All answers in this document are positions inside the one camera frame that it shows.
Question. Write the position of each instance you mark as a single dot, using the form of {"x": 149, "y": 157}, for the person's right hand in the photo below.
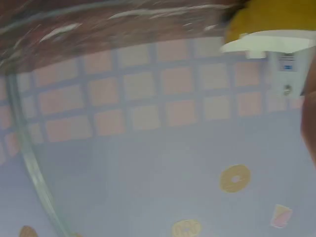
{"x": 309, "y": 123}

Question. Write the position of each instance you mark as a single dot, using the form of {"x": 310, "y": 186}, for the white flat plastic piece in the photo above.
{"x": 271, "y": 40}

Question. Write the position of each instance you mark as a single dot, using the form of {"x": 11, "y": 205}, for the yellow rounded object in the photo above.
{"x": 266, "y": 17}

